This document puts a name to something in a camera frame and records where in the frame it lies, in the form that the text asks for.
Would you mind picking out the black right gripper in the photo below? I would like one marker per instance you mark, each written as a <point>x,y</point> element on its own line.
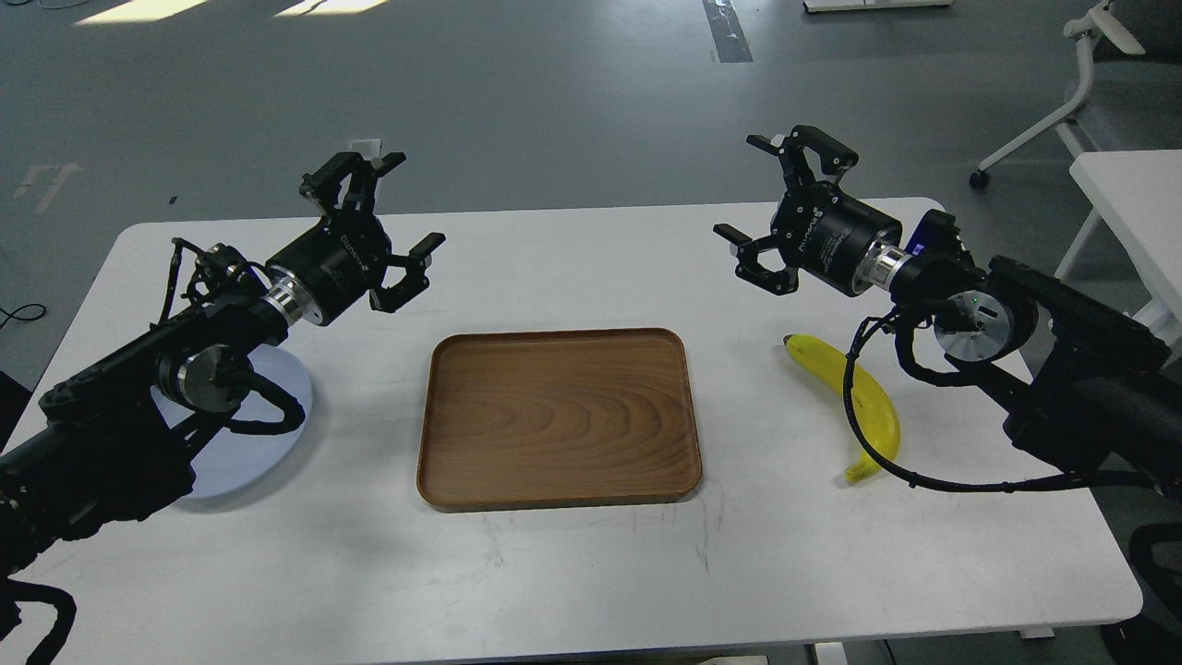
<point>816,227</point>

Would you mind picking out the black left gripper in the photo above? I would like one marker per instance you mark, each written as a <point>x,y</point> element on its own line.
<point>345,256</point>

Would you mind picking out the yellow banana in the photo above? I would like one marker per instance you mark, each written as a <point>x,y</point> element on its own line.
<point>876,415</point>

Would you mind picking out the light blue plate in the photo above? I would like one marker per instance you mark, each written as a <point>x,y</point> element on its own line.
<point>235,434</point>

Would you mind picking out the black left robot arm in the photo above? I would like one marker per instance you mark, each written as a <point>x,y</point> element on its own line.
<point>121,435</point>

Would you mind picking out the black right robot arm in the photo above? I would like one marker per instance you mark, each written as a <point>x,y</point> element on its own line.
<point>1082,384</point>

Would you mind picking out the white table base top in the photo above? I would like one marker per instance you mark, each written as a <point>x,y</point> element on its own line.
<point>833,6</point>

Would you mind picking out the wooden tray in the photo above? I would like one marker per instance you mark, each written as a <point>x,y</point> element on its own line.
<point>563,419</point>

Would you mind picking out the white side table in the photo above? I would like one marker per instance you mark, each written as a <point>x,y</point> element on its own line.
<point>1137,195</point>

